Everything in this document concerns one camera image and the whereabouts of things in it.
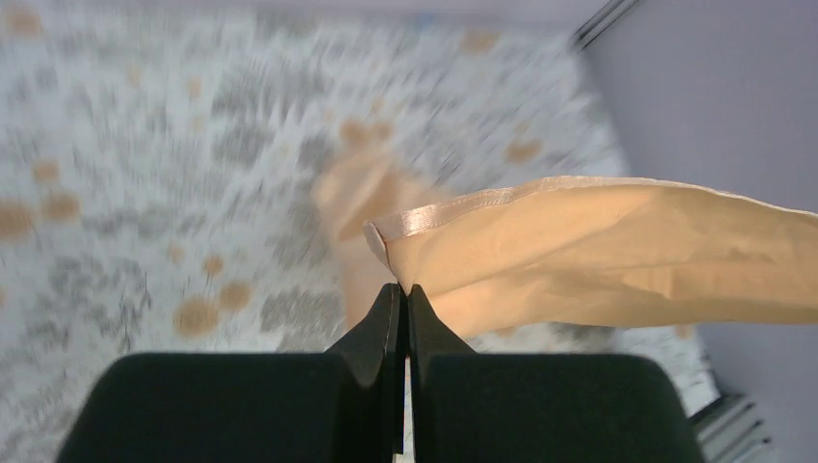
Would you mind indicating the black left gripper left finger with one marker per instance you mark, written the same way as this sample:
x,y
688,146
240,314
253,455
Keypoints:
x,y
339,405

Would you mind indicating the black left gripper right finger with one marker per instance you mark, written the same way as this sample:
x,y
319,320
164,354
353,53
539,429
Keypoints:
x,y
473,407

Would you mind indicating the orange cloth napkin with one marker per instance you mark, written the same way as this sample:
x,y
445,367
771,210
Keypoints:
x,y
601,251

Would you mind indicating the floral patterned tablecloth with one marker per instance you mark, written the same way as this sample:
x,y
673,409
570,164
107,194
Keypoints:
x,y
157,163

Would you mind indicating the right aluminium frame post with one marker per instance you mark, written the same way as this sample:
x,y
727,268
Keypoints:
x,y
601,21

